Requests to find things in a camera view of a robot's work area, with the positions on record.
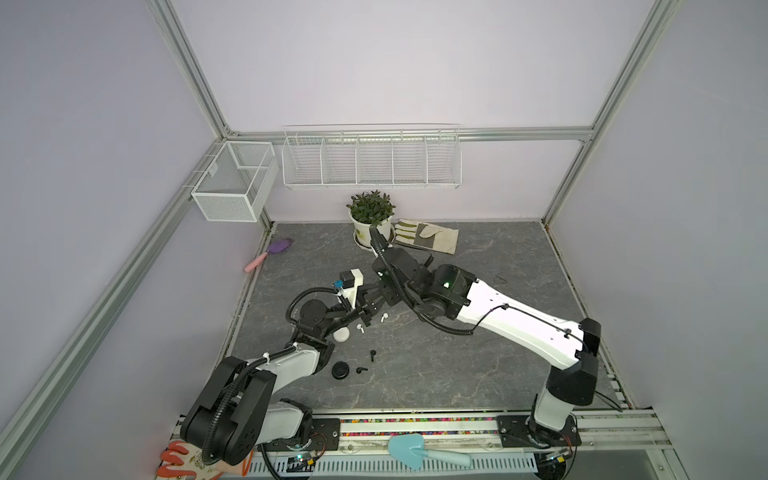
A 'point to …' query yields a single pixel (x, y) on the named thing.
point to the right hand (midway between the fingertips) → (390, 274)
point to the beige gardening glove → (427, 236)
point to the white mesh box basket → (237, 182)
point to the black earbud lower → (359, 369)
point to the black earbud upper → (372, 352)
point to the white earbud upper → (385, 315)
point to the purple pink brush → (277, 246)
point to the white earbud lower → (358, 326)
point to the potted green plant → (369, 209)
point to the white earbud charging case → (342, 334)
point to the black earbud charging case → (340, 370)
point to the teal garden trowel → (410, 448)
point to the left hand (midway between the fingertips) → (391, 291)
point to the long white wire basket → (368, 156)
